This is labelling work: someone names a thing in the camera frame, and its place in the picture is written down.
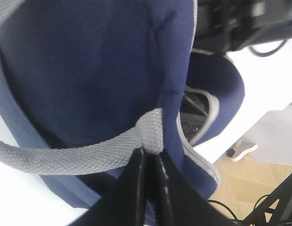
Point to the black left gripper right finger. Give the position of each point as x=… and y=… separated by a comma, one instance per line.
x=176, y=202

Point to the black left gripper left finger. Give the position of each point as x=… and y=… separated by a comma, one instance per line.
x=124, y=204

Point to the navy blue lunch bag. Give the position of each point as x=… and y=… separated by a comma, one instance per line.
x=83, y=83

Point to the white table leg foot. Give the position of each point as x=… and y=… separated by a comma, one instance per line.
x=239, y=149

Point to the black metal frame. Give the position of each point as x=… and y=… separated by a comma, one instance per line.
x=275, y=209

